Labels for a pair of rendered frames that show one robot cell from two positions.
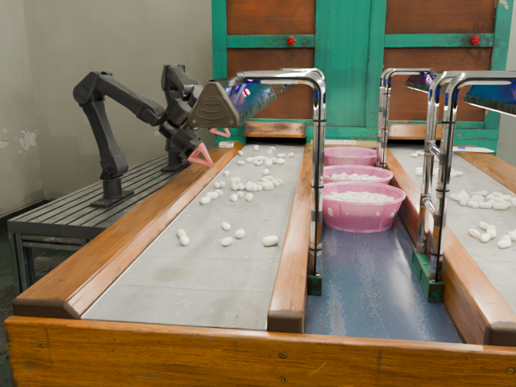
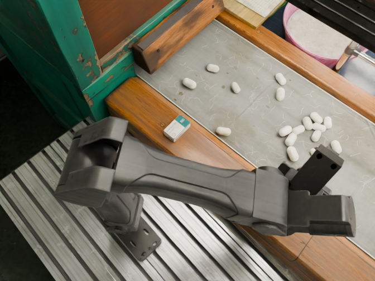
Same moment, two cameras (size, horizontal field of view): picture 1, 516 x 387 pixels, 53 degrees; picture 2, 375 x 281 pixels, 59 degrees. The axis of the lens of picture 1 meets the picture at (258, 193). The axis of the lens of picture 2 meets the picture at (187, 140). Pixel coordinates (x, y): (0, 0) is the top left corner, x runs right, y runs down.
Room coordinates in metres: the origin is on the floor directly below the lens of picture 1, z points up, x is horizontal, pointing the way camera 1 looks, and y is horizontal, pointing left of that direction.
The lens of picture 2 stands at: (2.14, 0.43, 1.48)
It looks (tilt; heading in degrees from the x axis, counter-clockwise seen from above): 65 degrees down; 302
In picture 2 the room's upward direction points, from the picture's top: 3 degrees clockwise
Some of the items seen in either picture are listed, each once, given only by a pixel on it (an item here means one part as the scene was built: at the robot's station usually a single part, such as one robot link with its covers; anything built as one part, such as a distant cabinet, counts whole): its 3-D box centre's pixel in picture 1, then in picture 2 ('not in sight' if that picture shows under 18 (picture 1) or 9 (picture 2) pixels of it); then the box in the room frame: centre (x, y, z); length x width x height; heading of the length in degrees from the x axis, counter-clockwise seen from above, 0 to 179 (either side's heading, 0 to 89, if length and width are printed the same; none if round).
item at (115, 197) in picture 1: (112, 188); not in sight; (1.75, 0.51, 0.71); 0.20 x 0.07 x 0.08; 168
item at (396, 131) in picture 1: (418, 131); not in sight; (2.41, -0.76, 0.83); 0.30 x 0.06 x 0.07; 83
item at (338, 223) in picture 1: (358, 206); not in sight; (1.47, -0.30, 0.72); 0.27 x 0.27 x 0.10
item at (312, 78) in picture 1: (280, 177); not in sight; (1.07, -0.05, 0.90); 0.20 x 0.19 x 0.45; 173
